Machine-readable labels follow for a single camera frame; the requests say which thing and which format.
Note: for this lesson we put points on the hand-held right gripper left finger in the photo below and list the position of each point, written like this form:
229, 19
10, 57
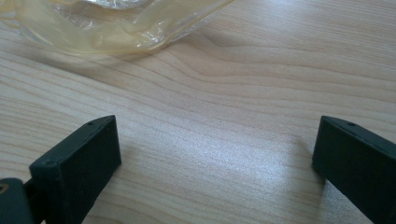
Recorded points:
77, 168

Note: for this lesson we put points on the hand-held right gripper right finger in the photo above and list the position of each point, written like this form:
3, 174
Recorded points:
358, 165

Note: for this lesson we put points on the translucent plastic trash bag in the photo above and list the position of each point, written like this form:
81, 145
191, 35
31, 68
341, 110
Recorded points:
102, 28

